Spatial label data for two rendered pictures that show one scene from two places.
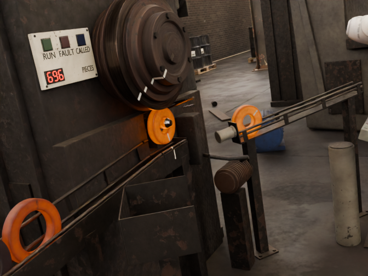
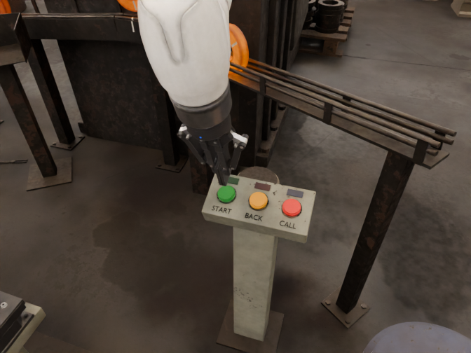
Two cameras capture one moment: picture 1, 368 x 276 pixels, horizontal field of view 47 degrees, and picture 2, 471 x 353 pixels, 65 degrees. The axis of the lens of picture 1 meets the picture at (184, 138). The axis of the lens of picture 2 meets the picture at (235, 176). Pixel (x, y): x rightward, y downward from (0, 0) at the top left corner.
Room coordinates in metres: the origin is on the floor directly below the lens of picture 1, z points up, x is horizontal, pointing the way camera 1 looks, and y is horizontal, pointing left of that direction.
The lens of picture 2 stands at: (1.71, -1.45, 1.19)
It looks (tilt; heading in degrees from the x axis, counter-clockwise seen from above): 41 degrees down; 74
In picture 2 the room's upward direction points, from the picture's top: straight up
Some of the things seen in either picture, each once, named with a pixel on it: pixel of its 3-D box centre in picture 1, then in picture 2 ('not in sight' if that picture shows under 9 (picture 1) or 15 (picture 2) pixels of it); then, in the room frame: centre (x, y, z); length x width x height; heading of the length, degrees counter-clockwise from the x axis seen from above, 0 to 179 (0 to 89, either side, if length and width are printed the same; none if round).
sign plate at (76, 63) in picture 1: (65, 57); not in sight; (1.51, 0.36, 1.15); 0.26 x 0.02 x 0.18; 147
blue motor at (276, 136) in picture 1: (266, 129); not in sight; (3.86, -0.78, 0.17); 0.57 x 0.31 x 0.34; 167
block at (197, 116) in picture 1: (191, 138); not in sight; (1.94, -0.03, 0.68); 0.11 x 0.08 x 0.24; 57
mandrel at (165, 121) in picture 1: (154, 123); not in sight; (1.76, 0.11, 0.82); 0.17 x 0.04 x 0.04; 57
